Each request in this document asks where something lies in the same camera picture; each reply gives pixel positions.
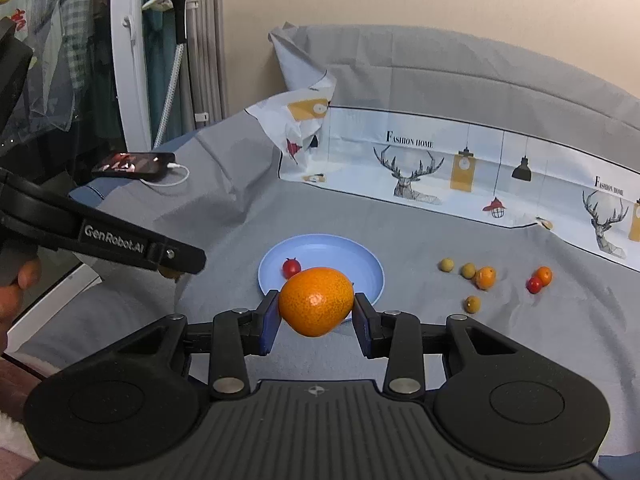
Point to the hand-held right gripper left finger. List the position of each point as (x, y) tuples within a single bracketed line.
[(270, 327)]

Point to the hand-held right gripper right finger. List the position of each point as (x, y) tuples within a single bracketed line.
[(361, 331)]

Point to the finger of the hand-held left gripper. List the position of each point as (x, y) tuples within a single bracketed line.
[(185, 260)]

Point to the yellow-brown longan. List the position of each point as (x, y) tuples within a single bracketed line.
[(446, 265), (467, 271), (472, 304), (170, 275)]

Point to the large orange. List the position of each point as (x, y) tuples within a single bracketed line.
[(315, 302)]

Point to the blue plate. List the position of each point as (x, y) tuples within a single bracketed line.
[(330, 255)]

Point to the person's left hand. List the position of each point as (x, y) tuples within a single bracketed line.
[(30, 272)]

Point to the cherry tomato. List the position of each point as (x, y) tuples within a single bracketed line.
[(533, 285), (291, 267)]

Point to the black smartphone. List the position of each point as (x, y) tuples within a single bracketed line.
[(134, 164)]

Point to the small orange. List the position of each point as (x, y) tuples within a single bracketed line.
[(486, 278), (544, 275)]

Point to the pink fluffy blanket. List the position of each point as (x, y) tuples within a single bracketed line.
[(17, 380)]

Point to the white deer printed sheet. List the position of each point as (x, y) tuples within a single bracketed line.
[(350, 160)]

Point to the plaid hanging shirt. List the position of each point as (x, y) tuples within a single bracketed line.
[(75, 20)]

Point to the black garment steamer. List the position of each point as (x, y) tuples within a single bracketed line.
[(176, 5)]

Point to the white bed frame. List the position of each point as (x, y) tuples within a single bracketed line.
[(50, 305)]

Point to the white round frame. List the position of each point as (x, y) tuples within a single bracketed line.
[(127, 85)]

